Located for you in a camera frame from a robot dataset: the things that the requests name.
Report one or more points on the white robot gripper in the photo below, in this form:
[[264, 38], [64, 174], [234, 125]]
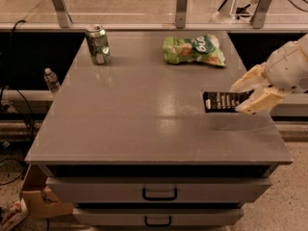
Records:
[[286, 68]]

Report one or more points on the black rxbar chocolate wrapper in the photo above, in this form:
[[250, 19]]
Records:
[[223, 102]]

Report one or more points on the green rice chip bag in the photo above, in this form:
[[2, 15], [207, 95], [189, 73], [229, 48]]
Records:
[[204, 49]]

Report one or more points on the green soda can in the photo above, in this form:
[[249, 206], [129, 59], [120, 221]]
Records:
[[98, 45]]

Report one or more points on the clear plastic water bottle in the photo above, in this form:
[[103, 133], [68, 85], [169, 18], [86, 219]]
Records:
[[51, 80]]

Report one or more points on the grey lower drawer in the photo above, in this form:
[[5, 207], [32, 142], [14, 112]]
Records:
[[180, 217]]

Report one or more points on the grey drawer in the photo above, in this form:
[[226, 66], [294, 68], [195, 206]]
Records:
[[180, 217], [128, 189]]

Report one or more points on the grey upper drawer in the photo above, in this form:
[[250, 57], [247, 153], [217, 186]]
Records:
[[128, 189]]

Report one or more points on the brown cardboard box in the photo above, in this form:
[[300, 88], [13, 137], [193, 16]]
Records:
[[40, 201]]

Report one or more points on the red white sneaker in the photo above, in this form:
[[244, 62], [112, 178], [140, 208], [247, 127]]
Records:
[[13, 216]]

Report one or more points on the right metal railing post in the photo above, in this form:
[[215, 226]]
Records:
[[258, 19]]

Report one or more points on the metal railing post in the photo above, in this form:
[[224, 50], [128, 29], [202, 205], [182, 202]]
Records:
[[62, 13], [258, 19], [180, 15]]

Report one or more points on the white wire frame stand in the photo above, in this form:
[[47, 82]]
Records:
[[243, 8]]

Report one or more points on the middle metal railing post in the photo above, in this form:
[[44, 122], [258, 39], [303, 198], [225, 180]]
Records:
[[180, 15]]

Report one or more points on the black upper drawer handle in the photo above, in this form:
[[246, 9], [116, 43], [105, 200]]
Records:
[[159, 196]]

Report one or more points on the black drawer handle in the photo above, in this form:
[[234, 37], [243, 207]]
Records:
[[157, 222], [159, 196]]

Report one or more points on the black lower drawer handle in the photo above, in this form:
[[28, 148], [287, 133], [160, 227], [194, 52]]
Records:
[[157, 222]]

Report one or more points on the left metal railing post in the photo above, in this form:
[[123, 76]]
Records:
[[62, 13]]

